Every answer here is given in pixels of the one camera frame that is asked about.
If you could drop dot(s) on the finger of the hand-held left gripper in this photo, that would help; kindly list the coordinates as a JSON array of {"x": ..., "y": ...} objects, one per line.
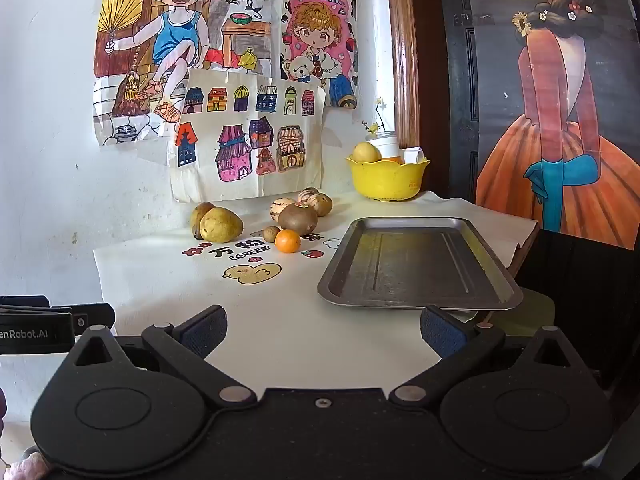
[
  {"x": 40, "y": 332},
  {"x": 25, "y": 303}
]

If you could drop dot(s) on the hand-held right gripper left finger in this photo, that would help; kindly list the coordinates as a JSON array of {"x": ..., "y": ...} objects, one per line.
[{"x": 202, "y": 334}]

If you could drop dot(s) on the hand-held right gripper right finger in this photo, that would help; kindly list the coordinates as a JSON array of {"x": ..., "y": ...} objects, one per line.
[{"x": 440, "y": 334}]

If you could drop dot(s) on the grey metal tray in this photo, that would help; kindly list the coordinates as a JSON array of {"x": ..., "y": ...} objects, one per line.
[{"x": 415, "y": 265}]

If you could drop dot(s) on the small brown round fruit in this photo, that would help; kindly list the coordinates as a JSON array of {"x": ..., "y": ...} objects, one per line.
[{"x": 271, "y": 234}]

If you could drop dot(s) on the orange tangerine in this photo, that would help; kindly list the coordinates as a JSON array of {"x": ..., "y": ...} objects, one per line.
[{"x": 287, "y": 241}]

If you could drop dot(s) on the brown kiwi with sticker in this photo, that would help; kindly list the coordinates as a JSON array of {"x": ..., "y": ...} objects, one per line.
[{"x": 297, "y": 219}]

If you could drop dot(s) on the large pale striped pepino melon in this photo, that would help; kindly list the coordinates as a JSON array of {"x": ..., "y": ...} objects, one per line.
[{"x": 282, "y": 207}]

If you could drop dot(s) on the small striped pepino melon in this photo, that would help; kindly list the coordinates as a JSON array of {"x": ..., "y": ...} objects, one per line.
[{"x": 307, "y": 195}]

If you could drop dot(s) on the brownish striped pepino melon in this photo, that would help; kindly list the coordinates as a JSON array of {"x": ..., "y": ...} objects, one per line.
[{"x": 322, "y": 205}]

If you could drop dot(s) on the printed white tablecloth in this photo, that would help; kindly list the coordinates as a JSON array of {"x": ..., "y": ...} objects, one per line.
[{"x": 300, "y": 330}]

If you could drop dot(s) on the pink fuzzy cloth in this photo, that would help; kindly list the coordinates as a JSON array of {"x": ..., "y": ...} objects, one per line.
[{"x": 27, "y": 467}]

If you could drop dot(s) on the yellow flower-shaped bowl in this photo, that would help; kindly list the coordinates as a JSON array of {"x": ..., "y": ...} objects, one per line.
[{"x": 387, "y": 180}]

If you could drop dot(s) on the orange fruit in bowl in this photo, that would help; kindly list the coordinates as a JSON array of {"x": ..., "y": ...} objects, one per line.
[{"x": 391, "y": 159}]

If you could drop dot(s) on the white paper roll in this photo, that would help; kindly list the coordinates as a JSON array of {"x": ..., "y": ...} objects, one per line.
[{"x": 413, "y": 154}]

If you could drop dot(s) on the pale yellow round pear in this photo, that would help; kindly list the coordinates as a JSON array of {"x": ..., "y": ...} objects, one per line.
[{"x": 366, "y": 152}]

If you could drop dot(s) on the white jar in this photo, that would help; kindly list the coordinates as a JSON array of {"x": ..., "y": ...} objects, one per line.
[{"x": 386, "y": 145}]

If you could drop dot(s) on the black door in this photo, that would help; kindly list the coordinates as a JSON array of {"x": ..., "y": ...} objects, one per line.
[{"x": 455, "y": 85}]

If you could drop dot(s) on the colourful houses wall drawing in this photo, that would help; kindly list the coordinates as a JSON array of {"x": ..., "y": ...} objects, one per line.
[{"x": 240, "y": 130}]

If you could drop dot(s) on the orange dress girl wall poster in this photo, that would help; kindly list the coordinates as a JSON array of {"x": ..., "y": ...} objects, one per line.
[{"x": 555, "y": 110}]

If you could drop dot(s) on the brown wooden door frame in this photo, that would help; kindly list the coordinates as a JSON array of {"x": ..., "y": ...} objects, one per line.
[{"x": 402, "y": 50}]

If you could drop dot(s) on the boy with fan wall drawing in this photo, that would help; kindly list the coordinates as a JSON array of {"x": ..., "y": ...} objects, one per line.
[{"x": 175, "y": 25}]

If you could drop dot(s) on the girl with teddy wall drawing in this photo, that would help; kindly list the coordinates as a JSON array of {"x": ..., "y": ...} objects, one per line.
[{"x": 315, "y": 35}]

